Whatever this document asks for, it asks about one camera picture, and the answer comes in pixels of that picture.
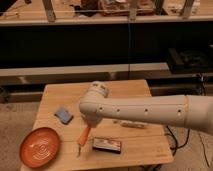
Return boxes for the orange pepper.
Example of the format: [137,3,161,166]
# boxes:
[77,126,91,156]

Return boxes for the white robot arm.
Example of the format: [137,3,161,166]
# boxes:
[79,81,213,135]

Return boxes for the orange ceramic bowl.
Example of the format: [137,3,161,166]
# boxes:
[19,127,61,168]

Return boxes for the white plastic bottle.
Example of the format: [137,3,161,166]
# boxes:
[113,119,148,129]

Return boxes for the blue sponge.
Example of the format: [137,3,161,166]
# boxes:
[54,107,73,124]

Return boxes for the wooden table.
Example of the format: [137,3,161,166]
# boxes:
[20,79,175,171]

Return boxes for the black rectangular box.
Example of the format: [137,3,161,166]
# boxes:
[92,138,122,154]

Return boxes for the long wooden bench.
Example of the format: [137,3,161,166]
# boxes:
[0,62,169,85]

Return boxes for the black device on floor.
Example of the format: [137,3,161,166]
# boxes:
[167,48,213,74]

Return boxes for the black cables on floor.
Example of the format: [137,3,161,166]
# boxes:
[163,73,213,171]

